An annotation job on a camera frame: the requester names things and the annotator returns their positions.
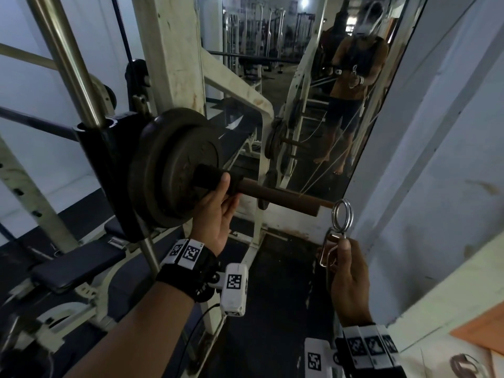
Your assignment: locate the black marker wrist strap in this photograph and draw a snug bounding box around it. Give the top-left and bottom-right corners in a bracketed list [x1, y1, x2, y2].
[334, 321, 407, 371]
[155, 239, 222, 304]

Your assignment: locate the chrome guide rod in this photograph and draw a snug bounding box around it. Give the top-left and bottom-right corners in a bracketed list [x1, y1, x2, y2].
[24, 0, 163, 274]

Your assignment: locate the white smith machine frame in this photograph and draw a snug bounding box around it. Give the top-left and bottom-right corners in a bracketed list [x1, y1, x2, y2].
[0, 0, 276, 343]

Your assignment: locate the steel barbell bar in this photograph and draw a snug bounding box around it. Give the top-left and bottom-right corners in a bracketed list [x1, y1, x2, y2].
[0, 106, 81, 143]

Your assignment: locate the person's right hand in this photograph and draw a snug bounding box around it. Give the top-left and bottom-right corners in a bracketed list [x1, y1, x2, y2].
[317, 238, 375, 328]

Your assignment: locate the white ledge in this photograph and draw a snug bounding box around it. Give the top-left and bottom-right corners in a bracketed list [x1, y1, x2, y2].
[386, 228, 504, 378]

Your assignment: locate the chrome spring barbell collar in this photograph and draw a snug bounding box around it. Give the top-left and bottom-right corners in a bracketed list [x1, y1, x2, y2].
[450, 353, 490, 378]
[319, 198, 357, 268]

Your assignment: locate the wall mirror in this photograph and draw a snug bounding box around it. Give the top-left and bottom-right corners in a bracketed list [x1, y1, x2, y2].
[212, 0, 431, 195]

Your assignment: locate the orange flat board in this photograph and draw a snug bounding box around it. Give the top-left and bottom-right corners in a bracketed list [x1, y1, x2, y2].
[450, 302, 504, 355]

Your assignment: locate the black padded bench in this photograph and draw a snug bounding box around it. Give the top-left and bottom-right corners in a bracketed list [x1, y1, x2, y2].
[30, 218, 132, 294]

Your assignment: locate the person's left hand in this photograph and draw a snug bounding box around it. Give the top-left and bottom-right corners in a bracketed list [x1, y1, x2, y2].
[189, 172, 241, 256]

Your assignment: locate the black bar carriage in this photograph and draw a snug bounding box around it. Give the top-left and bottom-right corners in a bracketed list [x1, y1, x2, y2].
[74, 113, 148, 242]

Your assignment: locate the large black weight plate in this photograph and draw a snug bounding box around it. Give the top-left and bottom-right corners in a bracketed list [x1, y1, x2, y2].
[128, 108, 221, 229]

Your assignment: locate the small black weight plate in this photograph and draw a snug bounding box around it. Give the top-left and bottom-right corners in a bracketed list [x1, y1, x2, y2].
[161, 124, 225, 229]

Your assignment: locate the black camera cable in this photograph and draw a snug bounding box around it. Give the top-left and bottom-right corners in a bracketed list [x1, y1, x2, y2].
[182, 302, 226, 378]

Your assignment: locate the rusty barbell sleeve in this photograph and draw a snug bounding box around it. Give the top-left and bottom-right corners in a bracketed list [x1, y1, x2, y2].
[192, 164, 335, 217]

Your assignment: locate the person's left forearm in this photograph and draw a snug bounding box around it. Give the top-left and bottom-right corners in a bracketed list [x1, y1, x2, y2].
[70, 271, 197, 378]

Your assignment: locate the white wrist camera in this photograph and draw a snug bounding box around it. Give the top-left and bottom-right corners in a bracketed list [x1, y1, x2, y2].
[214, 263, 250, 318]
[305, 337, 340, 378]

